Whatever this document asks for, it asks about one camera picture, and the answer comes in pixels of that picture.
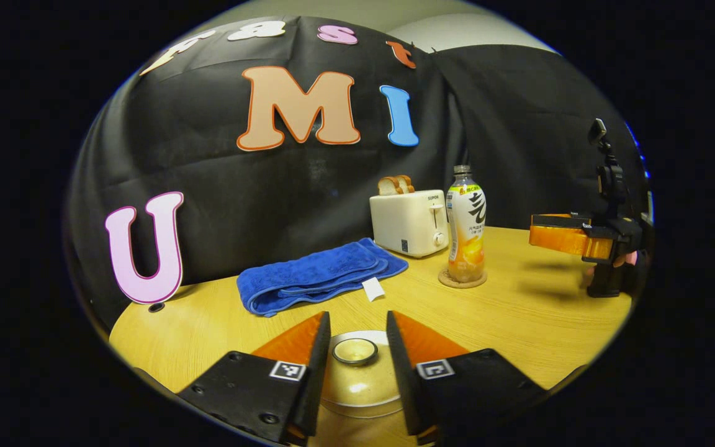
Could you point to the yellow teacup lid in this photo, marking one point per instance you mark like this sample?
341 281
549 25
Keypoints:
357 382

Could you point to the blue towel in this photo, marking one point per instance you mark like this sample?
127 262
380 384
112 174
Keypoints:
314 276

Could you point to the round brown coaster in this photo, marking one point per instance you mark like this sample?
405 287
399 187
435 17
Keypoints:
444 280

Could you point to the black table grommet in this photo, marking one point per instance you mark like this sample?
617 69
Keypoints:
156 307

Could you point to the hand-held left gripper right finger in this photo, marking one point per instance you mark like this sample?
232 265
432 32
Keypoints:
398 372

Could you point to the toast slice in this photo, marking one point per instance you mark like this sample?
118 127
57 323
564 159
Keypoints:
388 186
408 183

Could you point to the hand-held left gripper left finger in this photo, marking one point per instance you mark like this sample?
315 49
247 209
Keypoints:
317 372

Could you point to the cream white toaster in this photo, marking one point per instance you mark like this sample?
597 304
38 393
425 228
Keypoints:
404 223

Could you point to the yellow ceramic teacup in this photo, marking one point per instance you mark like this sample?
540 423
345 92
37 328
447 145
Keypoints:
360 425

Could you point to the white label water bottle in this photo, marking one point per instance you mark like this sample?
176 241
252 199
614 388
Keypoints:
466 230

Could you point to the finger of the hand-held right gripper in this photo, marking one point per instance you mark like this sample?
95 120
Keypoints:
556 237

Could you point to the black backdrop cloth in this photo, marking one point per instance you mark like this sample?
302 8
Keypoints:
519 124

